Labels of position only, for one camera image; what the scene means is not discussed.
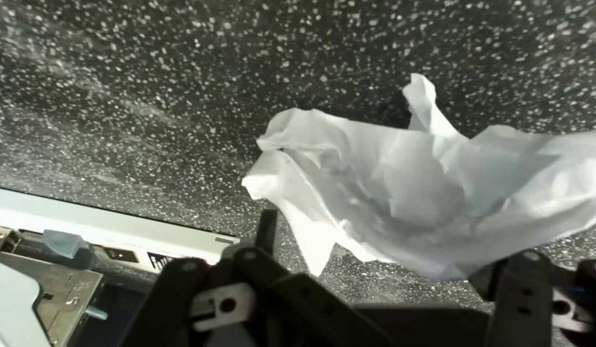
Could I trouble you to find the flat white stapler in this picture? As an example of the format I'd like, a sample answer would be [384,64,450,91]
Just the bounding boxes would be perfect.
[0,185,243,276]

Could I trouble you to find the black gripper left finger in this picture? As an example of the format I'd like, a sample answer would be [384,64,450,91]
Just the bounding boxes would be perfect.
[114,208,404,347]

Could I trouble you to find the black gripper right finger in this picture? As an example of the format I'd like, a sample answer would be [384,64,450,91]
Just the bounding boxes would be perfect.
[469,249,596,347]

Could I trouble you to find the white paper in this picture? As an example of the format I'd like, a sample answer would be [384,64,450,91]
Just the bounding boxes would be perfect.
[240,71,596,283]

